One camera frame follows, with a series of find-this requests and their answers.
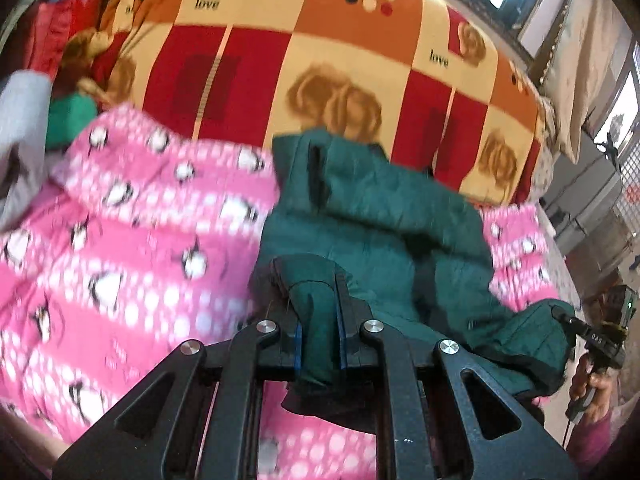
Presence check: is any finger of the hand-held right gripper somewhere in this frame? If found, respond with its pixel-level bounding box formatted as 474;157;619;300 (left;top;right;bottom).
551;306;587;336

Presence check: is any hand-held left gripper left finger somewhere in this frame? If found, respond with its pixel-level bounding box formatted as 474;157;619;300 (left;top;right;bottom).
52;257;306;480

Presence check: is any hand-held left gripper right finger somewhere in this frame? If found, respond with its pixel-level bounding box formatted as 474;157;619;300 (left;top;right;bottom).
334;271;577;480

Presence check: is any green puffer jacket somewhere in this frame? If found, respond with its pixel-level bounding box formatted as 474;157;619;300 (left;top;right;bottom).
249;129;576;433

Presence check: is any person's right forearm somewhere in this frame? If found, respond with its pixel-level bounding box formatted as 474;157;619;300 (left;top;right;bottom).
567;407;632;480

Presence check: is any person's right hand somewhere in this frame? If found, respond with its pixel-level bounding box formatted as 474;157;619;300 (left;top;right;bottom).
570;355;620;423

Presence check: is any grey cabinet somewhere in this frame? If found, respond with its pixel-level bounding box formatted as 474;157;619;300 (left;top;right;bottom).
540;152;626;256

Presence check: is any pink penguin print quilt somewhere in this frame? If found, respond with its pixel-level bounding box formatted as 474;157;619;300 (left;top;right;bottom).
0;102;561;480

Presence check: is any beige curtain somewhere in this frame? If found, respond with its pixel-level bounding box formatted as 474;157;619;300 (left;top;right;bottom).
542;0;637;161

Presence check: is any rose print blanket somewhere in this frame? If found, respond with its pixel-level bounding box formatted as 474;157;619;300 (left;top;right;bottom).
60;0;548;206

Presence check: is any green cloth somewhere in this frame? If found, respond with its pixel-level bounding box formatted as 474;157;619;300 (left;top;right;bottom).
47;92;98;151

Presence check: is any grey cloth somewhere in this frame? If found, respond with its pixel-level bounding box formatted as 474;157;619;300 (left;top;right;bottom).
0;70;53;233

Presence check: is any red cloth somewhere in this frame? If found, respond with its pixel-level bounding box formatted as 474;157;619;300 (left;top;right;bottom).
22;0;115;81

